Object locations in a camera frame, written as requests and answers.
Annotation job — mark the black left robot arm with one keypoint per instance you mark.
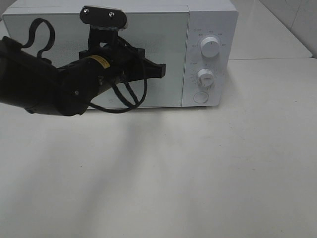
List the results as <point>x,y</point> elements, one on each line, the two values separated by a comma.
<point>99,79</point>

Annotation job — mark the white microwave door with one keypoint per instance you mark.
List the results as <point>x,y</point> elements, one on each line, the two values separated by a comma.
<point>162,35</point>

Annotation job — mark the round white door button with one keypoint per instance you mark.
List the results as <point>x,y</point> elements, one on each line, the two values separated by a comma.
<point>201,97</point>

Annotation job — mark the white microwave oven body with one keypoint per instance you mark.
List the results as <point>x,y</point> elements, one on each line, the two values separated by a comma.
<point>205,18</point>

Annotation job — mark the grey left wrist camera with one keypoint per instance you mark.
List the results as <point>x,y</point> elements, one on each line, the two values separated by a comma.
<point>104,17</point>

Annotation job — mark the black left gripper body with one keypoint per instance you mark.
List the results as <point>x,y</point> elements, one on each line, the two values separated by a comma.
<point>129,63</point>

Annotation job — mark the white microwave knob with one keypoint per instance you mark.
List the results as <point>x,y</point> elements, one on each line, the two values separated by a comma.
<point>210,46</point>
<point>205,78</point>

